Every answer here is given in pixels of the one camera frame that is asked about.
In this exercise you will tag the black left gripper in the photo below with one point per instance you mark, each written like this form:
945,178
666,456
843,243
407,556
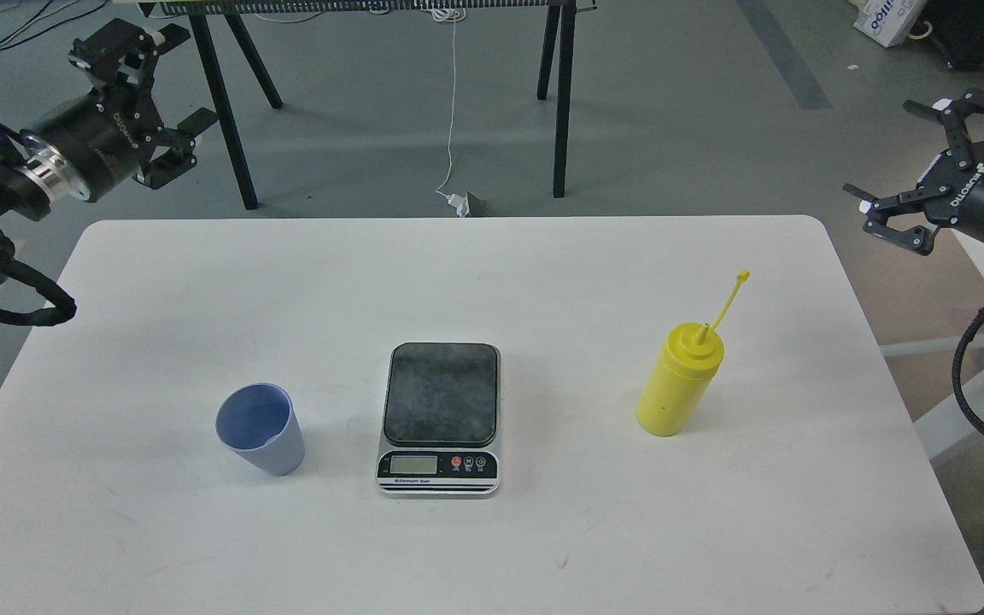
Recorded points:
96,142

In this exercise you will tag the blue plastic cup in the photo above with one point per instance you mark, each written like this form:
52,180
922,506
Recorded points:
258,423

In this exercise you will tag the yellow squeeze bottle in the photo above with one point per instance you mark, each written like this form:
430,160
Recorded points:
688,360

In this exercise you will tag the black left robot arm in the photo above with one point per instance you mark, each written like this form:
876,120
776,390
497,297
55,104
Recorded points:
27,297

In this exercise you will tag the digital kitchen scale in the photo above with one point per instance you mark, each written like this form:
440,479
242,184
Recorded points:
441,420

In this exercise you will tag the white cardboard box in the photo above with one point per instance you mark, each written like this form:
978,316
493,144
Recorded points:
888,23

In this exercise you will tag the white power adapter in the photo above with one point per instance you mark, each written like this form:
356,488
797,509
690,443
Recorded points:
468,205

